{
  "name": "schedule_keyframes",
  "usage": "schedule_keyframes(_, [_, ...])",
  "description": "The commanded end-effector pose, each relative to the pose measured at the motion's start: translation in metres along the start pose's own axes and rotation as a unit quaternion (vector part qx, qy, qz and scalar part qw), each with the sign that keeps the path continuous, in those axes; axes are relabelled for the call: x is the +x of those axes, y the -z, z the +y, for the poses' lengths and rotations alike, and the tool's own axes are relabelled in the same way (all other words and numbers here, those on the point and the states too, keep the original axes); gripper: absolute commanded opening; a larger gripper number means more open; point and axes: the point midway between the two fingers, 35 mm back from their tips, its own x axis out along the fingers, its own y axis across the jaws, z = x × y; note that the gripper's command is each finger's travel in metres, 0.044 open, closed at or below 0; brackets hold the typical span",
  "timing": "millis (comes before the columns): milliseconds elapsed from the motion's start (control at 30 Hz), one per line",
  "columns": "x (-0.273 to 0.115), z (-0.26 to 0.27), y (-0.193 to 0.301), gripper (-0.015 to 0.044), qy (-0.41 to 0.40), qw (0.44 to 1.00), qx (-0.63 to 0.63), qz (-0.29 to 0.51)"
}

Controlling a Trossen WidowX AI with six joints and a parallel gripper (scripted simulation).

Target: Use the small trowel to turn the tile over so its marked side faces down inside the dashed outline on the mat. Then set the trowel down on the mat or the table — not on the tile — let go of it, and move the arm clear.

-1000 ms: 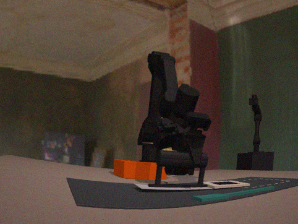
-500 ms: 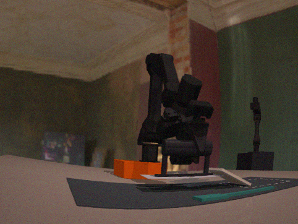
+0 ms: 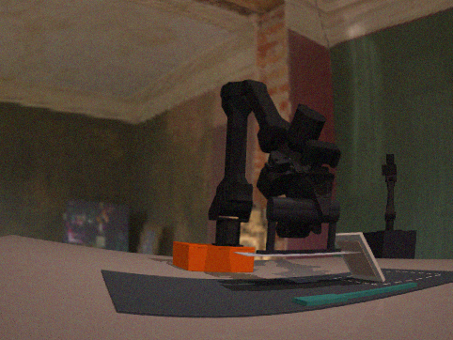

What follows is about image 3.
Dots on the beige tile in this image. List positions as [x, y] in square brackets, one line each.
[361, 265]

